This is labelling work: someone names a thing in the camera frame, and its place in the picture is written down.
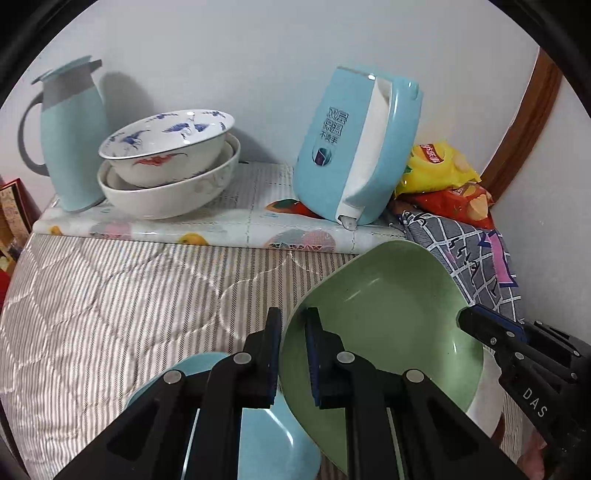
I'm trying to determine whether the fruit print tablecloth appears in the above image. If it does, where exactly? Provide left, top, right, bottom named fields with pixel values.
left=32, top=161, right=407, bottom=256

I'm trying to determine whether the blue fish print bowl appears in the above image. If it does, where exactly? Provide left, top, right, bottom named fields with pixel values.
left=98, top=109, right=235, bottom=189

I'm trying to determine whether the grey patterned cloth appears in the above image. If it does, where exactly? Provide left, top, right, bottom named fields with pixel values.
left=399, top=210, right=525, bottom=325

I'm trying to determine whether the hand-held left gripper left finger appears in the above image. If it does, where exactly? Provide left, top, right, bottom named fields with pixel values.
left=55, top=306, right=283, bottom=480

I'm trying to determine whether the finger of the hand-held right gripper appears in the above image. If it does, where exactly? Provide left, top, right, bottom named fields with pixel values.
left=496, top=347, right=561, bottom=441
left=457, top=305, right=529, bottom=348

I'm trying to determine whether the light blue thermos jug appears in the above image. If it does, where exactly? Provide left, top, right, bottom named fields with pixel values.
left=17, top=56, right=110, bottom=213

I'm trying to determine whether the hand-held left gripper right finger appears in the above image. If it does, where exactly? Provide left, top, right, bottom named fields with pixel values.
left=302, top=307, right=528, bottom=480

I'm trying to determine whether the large white bowl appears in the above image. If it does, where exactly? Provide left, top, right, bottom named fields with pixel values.
left=97, top=134, right=242, bottom=220

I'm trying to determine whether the red chips bag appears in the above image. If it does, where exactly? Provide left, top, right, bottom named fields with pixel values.
left=406, top=182, right=496, bottom=230

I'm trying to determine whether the red box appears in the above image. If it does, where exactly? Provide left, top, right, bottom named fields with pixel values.
left=0, top=178, right=34, bottom=296

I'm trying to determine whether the striped quilt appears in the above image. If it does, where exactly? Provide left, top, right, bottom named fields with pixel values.
left=0, top=231, right=527, bottom=480

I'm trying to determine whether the green plate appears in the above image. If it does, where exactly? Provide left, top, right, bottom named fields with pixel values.
left=279, top=240, right=485, bottom=476

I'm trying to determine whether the brown wooden door frame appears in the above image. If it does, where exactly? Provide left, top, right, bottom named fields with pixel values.
left=480, top=46, right=563, bottom=200

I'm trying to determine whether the light blue plate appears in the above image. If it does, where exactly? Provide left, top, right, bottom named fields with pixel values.
left=124, top=352, right=322, bottom=480

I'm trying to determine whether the yellow chips bag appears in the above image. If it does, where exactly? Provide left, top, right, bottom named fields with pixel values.
left=394, top=141, right=482, bottom=199

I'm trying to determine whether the white plate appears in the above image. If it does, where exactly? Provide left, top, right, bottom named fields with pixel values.
left=464, top=355, right=507, bottom=440

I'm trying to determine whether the light blue electric kettle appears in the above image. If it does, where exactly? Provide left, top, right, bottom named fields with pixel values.
left=293, top=65, right=424, bottom=232

